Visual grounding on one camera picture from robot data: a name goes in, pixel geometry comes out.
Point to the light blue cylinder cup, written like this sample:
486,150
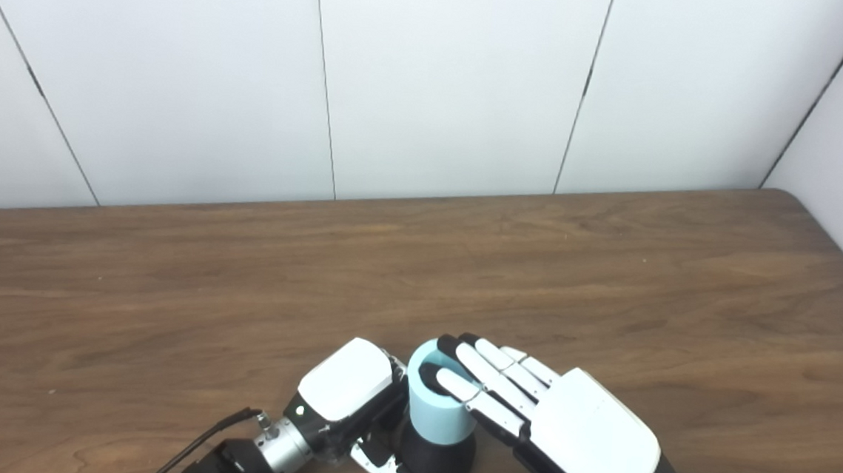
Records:
438,416

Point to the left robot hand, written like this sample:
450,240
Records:
344,387

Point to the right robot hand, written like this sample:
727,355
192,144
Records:
585,437

